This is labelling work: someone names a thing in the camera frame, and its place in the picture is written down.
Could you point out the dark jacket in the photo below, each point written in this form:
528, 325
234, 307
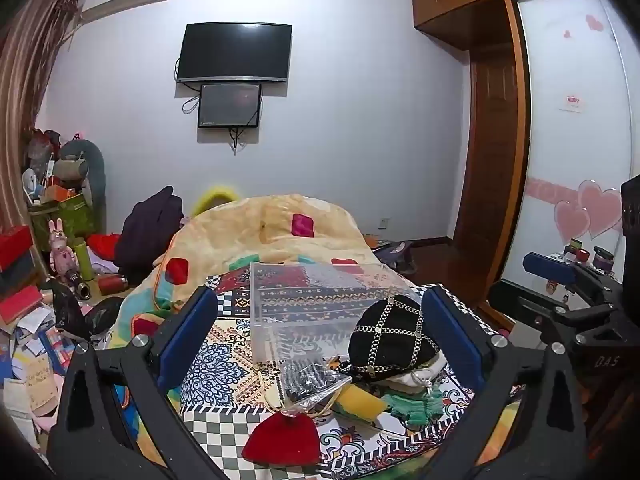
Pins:
147, 230

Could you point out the white cloth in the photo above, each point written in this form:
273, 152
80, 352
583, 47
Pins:
425, 371

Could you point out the red and white label sticker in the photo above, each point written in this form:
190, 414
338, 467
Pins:
573, 102

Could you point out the wooden wardrobe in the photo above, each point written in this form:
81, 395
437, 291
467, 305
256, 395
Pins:
465, 15

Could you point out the wooden door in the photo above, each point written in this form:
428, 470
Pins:
487, 160

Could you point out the red velvet pouch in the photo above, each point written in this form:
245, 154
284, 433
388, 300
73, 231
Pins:
282, 439

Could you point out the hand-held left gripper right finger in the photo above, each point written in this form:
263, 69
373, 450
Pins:
450, 330

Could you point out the clear zip bag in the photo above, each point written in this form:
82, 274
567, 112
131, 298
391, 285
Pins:
307, 382

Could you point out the pink rabbit toy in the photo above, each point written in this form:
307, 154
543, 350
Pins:
62, 252

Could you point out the striped brown curtain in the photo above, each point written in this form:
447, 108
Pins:
25, 90

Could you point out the green knitted cloth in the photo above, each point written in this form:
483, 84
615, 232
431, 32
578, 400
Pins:
417, 405

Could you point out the stack of red boxes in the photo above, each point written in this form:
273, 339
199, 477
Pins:
17, 270

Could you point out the dark red jar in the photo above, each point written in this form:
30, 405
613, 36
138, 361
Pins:
576, 250

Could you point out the white sliding wardrobe door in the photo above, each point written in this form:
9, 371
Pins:
570, 135

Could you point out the black bag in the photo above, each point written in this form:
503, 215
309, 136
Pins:
75, 312

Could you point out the wall socket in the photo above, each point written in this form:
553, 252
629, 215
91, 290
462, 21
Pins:
384, 222

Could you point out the yellow sponge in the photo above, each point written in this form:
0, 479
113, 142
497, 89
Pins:
359, 402

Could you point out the purple jar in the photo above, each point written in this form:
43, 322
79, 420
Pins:
602, 257

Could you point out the grey plush toy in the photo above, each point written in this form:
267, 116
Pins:
85, 162

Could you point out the black wall television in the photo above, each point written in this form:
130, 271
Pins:
234, 51

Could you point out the yellow-green plush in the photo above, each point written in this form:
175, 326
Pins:
215, 199

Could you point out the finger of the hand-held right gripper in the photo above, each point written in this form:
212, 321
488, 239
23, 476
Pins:
547, 267
520, 302

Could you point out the clear plastic box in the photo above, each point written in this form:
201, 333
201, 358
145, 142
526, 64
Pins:
310, 310

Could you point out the yellow patchwork blanket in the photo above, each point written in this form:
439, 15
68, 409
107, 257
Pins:
240, 240

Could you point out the red cloth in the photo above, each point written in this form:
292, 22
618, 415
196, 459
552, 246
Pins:
102, 246

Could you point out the patterned bed sheet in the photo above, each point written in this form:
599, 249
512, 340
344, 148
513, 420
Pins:
240, 360

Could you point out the pile of papers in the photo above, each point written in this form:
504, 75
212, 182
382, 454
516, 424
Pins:
35, 360

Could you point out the green bottle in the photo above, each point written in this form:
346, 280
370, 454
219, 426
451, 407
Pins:
83, 259

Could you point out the pink heart stickers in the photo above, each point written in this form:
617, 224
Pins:
592, 212

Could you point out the green gift bag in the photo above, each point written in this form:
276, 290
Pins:
67, 215

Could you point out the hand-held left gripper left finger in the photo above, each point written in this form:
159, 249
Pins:
192, 327

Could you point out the purple bag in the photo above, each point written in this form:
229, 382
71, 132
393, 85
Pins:
395, 255

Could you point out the small wall monitor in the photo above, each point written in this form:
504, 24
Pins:
229, 105

